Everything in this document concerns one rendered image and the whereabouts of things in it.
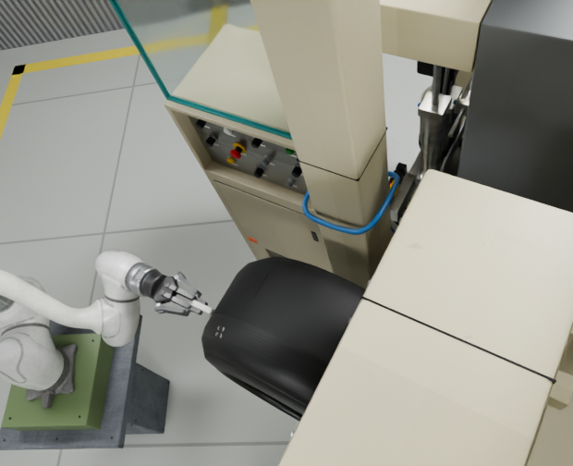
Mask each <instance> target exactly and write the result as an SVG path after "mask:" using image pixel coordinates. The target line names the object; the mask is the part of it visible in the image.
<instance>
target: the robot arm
mask: <svg viewBox="0 0 573 466"><path fill-rule="evenodd" d="M95 268H96V271H97V273H98V275H99V277H100V278H101V279H102V281H103V283H104V297H102V298H101V299H99V300H96V301H95V302H94V304H93V305H91V306H90V307H87V308H83V309H76V308H71V307H69V306H66V305H65V304H64V303H62V302H60V301H58V300H56V299H54V298H53V297H51V296H50V295H48V294H46V293H45V290H44V288H43V286H42V285H41V284H40V282H39V281H38V280H36V279H35V278H33V277H30V276H15V275H13V274H11V273H8V272H7V271H4V270H1V269H0V333H1V339H0V377H1V378H2V379H4V380H5V381H7V382H8V383H10V384H12V385H15V386H19V387H23V388H27V389H28V391H27V394H26V399H27V400H30V401H32V400H35V399H37V398H42V406H43V408H44V409H45V408H46V409H49V408H51V407H52V403H53V399H54V395H58V394H64V393H66V394H72V393H73V392H74V391H75V385H74V373H75V359H76V352H77V350H78V346H77V345H76V344H70V345H68V346H65V347H62V348H55V344H54V342H53V340H52V337H51V334H50V328H49V327H50V320H52V321H54V322H56V323H59V324H61V325H65V326H69V327H74V328H85V329H91V330H93V331H94V332H95V333H96V334H97V335H102V339H103V340H104V342H105V343H106V344H108V345H110V346H112V347H122V346H125V345H127V344H128V343H129V342H130V341H131V340H132V338H134V336H135V334H136V331H137V328H138V324H139V319H140V296H142V297H144V298H147V297H149V298H151V299H153V300H154V301H155V302H156V303H157V304H156V307H155V308H154V310H155V311H157V312H158V313H172V314H177V315H182V316H189V313H191V312H193V313H196V314H198V315H202V313H206V314H208V315H210V316H212V314H213V312H214V309H212V308H210V307H208V306H207V305H208V303H207V302H206V301H205V300H202V299H200V296H201V293H200V292H199V291H198V290H197V289H196V288H195V287H193V286H192V285H191V284H190V283H189V282H188V280H187V279H186V277H185V276H184V275H183V274H182V273H181V272H178V273H177V276H166V275H163V274H161V272H159V271H158V270H157V269H156V268H154V267H152V266H150V265H148V264H146V263H144V262H143V261H142V260H141V259H140V258H138V257H137V256H135V255H133V254H131V253H128V252H125V251H119V250H111V251H104V252H102V253H101V254H100V255H99V256H98V258H97V259H96V262H95ZM177 281H179V282H183V283H184V284H185V285H186V286H187V287H188V288H189V289H191V290H192V291H193V292H194V295H192V294H190V293H188V292H187V291H185V290H182V289H180V288H179V287H178V284H177ZM176 295H179V296H182V297H184V298H186V299H189V300H192V303H191V304H189V303H186V302H184V301H182V300H180V299H178V298H176ZM171 301H172V302H173V303H175V304H177V305H179V306H181V307H183V308H185V309H181V308H176V307H170V306H164V305H163V304H164V303H168V302H171Z"/></svg>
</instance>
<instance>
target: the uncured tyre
mask: <svg viewBox="0 0 573 466"><path fill-rule="evenodd" d="M267 273H269V274H268V276H266V275H267ZM265 277H266V278H265ZM264 278H265V280H264ZM263 280H264V282H263ZM262 282H263V283H262ZM261 283H262V286H261V287H260V285H261ZM258 288H260V289H259V291H258V293H257V294H256V292H257V290H258ZM365 290H366V289H364V288H362V287H360V286H358V285H356V284H354V283H352V282H350V281H348V280H346V279H345V278H343V277H341V276H338V275H336V274H333V273H331V272H329V271H326V270H324V269H322V268H320V267H317V266H314V265H311V264H306V263H303V262H301V261H297V260H293V259H288V258H283V257H269V258H265V259H261V260H258V261H255V262H251V263H248V264H246V265H245V266H244V267H243V268H242V269H241V270H240V271H239V272H238V273H237V274H236V276H235V278H234V279H233V281H232V283H231V284H230V286H229V288H228V289H227V291H226V293H225V295H224V296H223V298H222V299H221V300H220V302H219V304H218V305H217V307H216V309H215V310H214V312H213V314H212V316H211V317H210V319H209V321H208V322H207V324H206V326H205V327H204V330H203V333H202V337H201V343H202V347H203V352H204V358H205V359H206V360H207V361H208V362H209V363H210V364H211V365H212V366H214V367H215V368H216V369H217V370H218V371H219V372H220V373H222V374H223V375H224V376H226V377H227V378H229V379H230V380H232V381H233V382H235V383H236V384H238V385H239V386H242V387H243V388H245V389H246V390H248V391H249V392H250V393H252V394H253V395H255V396H257V397H258V398H260V399H262V400H264V401H266V402H267V403H269V404H271V405H272V406H274V407H276V408H277V409H279V410H280V411H282V412H284V413H286V414H287V415H289V416H291V417H293V418H294V419H296V420H298V421H300V419H301V417H302V416H303V414H304V412H305V410H306V409H307V407H308V405H309V403H310V401H311V398H312V396H313V394H314V392H315V390H316V388H317V386H318V385H319V383H320V381H321V379H322V377H323V374H324V372H325V370H326V368H327V366H328V364H329V362H330V361H331V359H332V357H333V355H334V353H335V350H336V348H337V346H338V344H339V342H340V340H341V338H342V336H343V335H344V333H345V331H346V329H347V326H348V320H349V318H350V317H352V316H353V314H354V312H355V311H356V309H357V307H358V305H359V303H360V295H361V296H363V294H364V292H365ZM255 294H256V296H255V298H253V297H254V295H255ZM218 325H223V326H226V331H225V332H224V335H223V338H222V340H221V339H219V338H216V337H214V334H215V330H216V327H217V326H218Z"/></svg>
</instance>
